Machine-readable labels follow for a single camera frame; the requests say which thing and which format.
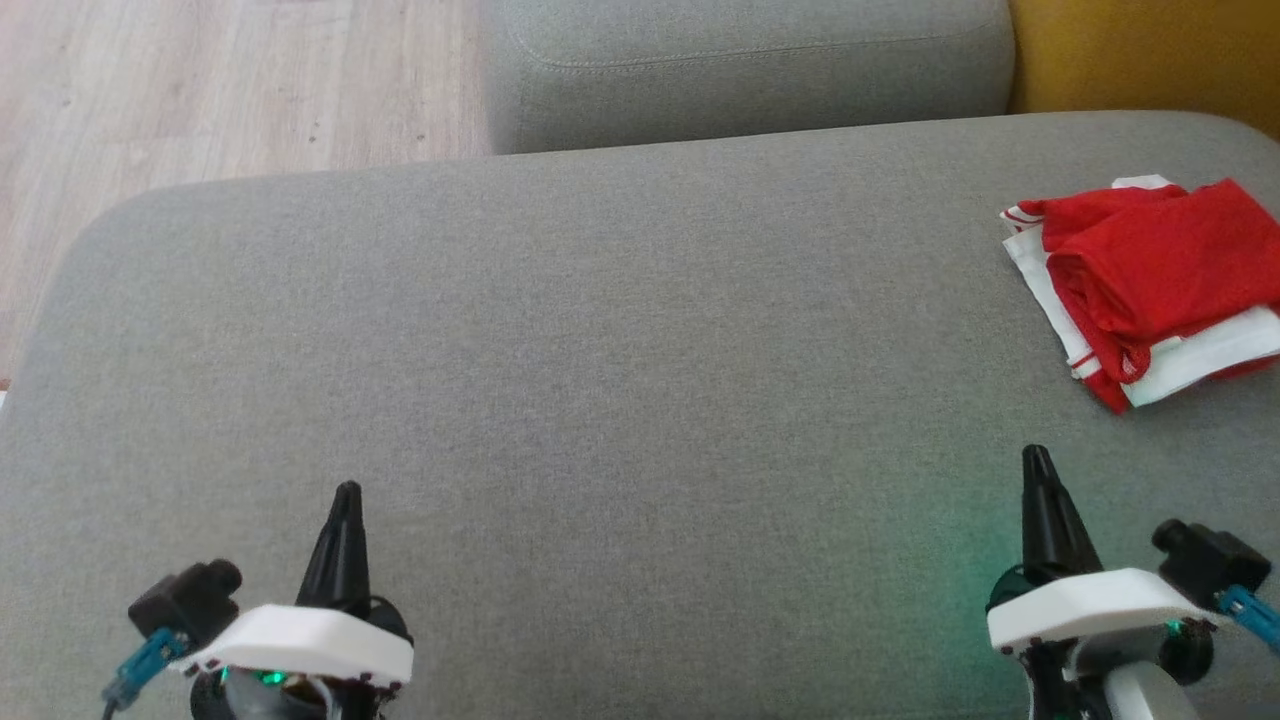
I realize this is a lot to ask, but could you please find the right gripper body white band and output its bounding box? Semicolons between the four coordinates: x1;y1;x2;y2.
985;565;1217;720

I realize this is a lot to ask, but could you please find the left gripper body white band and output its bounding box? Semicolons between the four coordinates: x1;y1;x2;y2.
170;598;415;720

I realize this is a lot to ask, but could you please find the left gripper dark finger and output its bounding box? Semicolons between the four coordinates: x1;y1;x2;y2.
345;481;374;617
296;481;349;613

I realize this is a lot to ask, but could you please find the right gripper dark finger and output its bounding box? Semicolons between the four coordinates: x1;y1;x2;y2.
1037;446;1102;582
1020;446;1062;582

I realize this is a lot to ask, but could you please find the red jersey with white sleeves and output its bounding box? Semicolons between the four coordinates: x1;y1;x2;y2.
1000;185;1280;416

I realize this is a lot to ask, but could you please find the grey fabric sofa seat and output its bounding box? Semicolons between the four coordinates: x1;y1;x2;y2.
0;110;1280;720

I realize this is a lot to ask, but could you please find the mustard yellow cushion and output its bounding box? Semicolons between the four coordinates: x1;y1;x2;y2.
1008;0;1280;141

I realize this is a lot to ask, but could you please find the grey fabric sofa cushion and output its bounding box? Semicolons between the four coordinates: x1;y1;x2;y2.
480;0;1016;156

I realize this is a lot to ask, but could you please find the left black cable teal plug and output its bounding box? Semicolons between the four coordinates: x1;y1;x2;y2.
100;628;191;720

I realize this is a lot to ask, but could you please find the black cable teal plug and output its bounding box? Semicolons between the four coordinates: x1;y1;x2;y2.
100;628;191;720
1215;585;1280;658

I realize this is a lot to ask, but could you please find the right black cable teal plug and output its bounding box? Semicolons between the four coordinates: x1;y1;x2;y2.
1215;585;1280;658

